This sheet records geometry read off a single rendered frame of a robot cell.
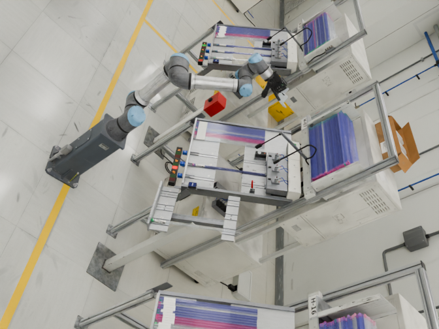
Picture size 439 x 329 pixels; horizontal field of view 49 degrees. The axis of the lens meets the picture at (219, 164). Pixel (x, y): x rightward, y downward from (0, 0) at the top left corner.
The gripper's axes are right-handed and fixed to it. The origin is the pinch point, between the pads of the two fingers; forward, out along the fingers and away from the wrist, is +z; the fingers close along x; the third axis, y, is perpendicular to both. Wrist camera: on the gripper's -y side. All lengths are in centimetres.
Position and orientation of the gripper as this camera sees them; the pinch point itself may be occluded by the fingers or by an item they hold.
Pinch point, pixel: (285, 103)
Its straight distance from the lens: 294.6
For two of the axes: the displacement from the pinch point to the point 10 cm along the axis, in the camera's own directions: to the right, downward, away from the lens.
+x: 1.6, -5.3, 8.3
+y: 7.6, -4.8, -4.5
